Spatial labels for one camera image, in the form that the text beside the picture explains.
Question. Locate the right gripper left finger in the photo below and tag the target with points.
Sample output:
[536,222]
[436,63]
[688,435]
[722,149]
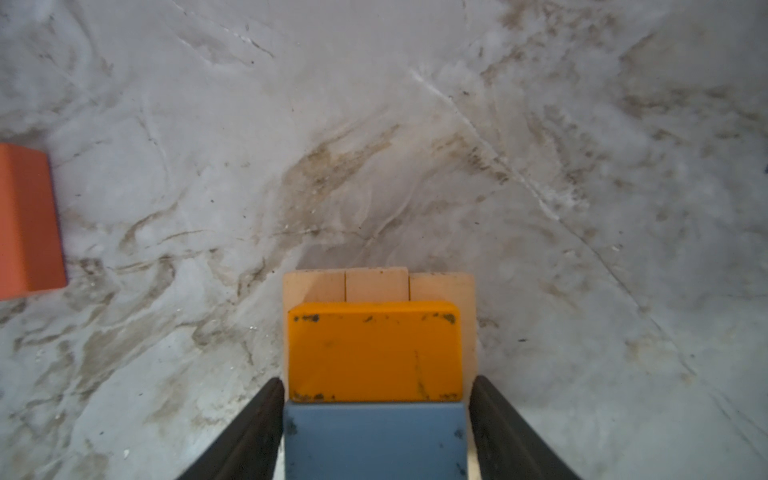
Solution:
[248,447]

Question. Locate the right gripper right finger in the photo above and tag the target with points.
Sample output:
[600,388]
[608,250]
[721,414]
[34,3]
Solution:
[507,446]

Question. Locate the light blue block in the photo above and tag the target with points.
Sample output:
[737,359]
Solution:
[375,441]

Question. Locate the orange block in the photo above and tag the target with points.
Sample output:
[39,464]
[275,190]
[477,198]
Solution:
[404,351]

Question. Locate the natural wood block diagonal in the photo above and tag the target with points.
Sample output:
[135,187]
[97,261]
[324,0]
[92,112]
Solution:
[459,289]

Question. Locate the orange-red block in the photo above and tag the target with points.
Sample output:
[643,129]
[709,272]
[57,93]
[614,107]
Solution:
[32,258]

